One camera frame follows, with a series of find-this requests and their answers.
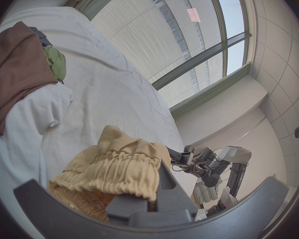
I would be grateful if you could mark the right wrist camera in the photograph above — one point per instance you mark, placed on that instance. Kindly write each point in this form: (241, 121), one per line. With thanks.
(188, 149)

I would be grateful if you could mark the window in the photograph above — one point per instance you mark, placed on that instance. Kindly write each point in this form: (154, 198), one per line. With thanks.
(164, 33)

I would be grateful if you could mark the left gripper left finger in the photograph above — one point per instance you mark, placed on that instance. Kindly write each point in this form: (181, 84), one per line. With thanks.
(124, 205)

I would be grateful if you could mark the brown garment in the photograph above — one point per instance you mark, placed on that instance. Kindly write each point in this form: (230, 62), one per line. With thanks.
(17, 71)

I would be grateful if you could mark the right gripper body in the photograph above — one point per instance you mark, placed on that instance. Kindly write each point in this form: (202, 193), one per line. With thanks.
(188, 163)

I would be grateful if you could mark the tan shorts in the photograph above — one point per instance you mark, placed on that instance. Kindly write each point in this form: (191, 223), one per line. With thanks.
(124, 168)

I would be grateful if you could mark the bed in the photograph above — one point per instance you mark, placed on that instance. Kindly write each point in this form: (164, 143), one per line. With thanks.
(109, 83)

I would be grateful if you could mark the pale blue garment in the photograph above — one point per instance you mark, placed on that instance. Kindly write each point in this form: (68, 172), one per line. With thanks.
(37, 111)

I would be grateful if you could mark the dark blue garment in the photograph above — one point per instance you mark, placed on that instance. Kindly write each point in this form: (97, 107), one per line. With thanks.
(43, 37)

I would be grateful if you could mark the grey-green curtain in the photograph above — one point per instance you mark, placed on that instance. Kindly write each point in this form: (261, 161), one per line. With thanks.
(89, 1)

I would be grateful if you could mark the olive green garment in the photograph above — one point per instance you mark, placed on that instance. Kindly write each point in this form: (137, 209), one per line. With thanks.
(56, 61)

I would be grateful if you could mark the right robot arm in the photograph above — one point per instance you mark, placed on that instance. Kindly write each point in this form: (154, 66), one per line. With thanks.
(235, 155)

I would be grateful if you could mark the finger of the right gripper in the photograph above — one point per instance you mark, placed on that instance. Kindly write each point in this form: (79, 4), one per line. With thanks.
(175, 154)

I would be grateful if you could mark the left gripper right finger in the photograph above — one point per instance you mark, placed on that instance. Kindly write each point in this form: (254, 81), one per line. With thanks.
(172, 198)

